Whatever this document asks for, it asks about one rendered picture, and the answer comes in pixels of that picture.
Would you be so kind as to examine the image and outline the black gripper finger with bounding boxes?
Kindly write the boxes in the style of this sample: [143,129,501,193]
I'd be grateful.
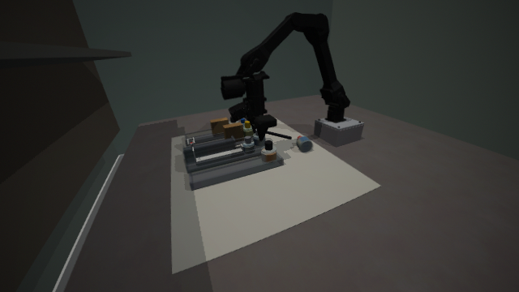
[245,116,256,134]
[252,124,268,141]

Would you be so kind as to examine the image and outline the brown cardboard box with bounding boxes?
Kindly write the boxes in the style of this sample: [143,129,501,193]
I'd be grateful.
[223,122,244,139]
[210,118,229,134]

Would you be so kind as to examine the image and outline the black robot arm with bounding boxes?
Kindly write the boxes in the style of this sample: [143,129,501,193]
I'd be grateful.
[221,12,350,123]

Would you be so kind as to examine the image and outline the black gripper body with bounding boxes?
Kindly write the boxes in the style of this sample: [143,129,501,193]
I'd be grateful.
[245,94,277,130]

